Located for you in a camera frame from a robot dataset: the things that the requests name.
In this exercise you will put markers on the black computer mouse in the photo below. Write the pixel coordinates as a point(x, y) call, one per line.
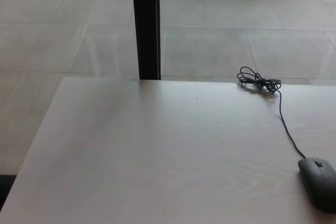
point(319, 187)

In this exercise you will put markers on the black floor base strip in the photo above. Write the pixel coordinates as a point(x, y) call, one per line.
point(5, 187)

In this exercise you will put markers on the black vertical window frame post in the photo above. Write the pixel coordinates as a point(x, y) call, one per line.
point(146, 24)

